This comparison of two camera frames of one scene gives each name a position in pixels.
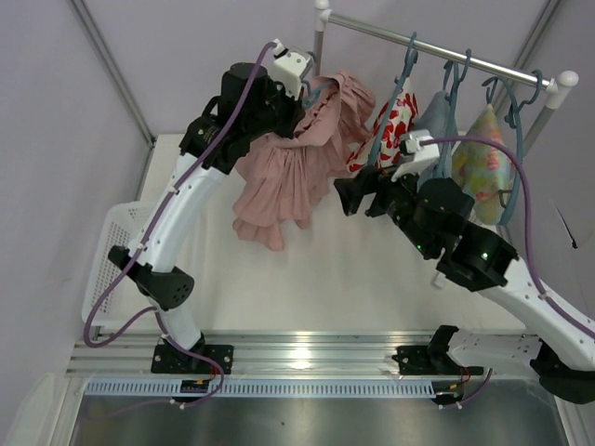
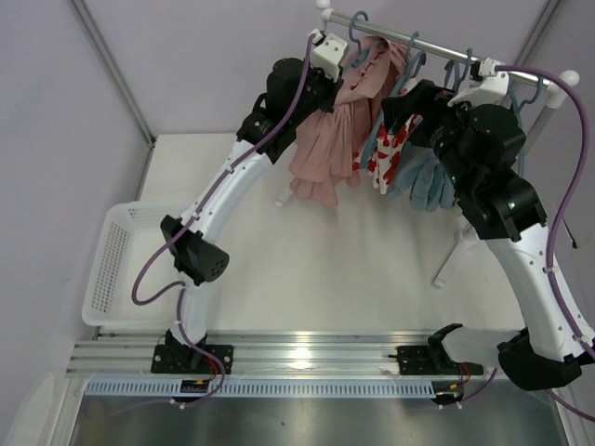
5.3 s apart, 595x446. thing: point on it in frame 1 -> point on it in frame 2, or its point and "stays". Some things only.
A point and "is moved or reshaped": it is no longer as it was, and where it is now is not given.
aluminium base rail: x=253 y=355 stays
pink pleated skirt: x=285 y=182 is moved or reshaped
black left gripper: x=288 y=114 -> x=326 y=86
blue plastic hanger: x=309 y=97 is moved or reshaped
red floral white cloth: x=404 y=115 stays
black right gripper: x=375 y=194 -> x=419 y=110
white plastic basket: x=124 y=224 stays
